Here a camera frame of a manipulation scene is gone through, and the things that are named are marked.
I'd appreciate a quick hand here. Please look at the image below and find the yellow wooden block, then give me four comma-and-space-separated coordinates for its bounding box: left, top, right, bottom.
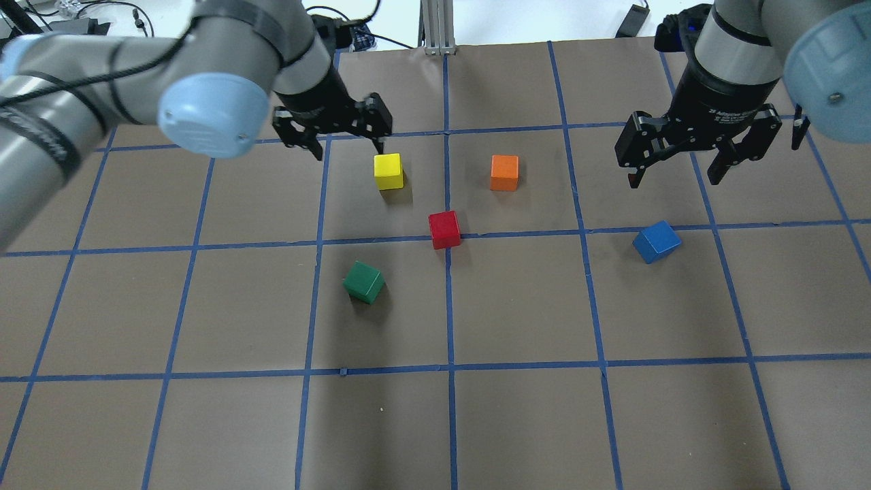
373, 153, 405, 191

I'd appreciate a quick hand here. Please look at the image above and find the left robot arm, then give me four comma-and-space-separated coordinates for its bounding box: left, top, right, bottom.
2, 1, 393, 251

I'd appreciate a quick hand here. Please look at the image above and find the green wooden block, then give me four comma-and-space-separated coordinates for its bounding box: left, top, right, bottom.
342, 261, 386, 305

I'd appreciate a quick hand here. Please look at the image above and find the blue wooden block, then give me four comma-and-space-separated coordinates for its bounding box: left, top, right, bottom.
632, 220, 683, 264

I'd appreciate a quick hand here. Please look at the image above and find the red wooden block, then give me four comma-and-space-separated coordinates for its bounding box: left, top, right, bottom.
427, 209, 461, 249

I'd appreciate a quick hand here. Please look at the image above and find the black power adapter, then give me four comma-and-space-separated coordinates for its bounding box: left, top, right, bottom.
615, 4, 650, 38

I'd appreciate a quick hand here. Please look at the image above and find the aluminium frame post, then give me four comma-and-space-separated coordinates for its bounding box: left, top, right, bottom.
418, 1, 457, 56

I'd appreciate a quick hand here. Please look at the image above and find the orange wooden block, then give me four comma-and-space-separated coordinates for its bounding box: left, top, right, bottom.
489, 154, 520, 192

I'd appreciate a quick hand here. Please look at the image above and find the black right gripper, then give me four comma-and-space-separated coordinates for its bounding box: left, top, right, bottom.
614, 65, 783, 189

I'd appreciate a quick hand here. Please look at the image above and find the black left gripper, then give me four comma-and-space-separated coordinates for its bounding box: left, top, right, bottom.
272, 66, 394, 161

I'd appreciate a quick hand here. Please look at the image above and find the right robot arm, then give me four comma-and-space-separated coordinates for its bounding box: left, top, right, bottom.
614, 1, 870, 189

